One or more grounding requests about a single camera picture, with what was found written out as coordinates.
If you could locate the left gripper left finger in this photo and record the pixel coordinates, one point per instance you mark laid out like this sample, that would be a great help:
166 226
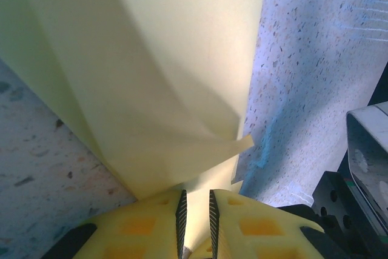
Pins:
136 234

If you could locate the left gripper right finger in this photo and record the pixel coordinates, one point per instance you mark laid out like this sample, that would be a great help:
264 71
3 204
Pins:
257 234

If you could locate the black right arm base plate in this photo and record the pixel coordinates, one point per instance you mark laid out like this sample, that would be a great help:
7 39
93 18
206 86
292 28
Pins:
339 204

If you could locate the aluminium mounting rail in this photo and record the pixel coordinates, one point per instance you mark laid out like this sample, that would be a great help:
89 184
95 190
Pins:
366 131

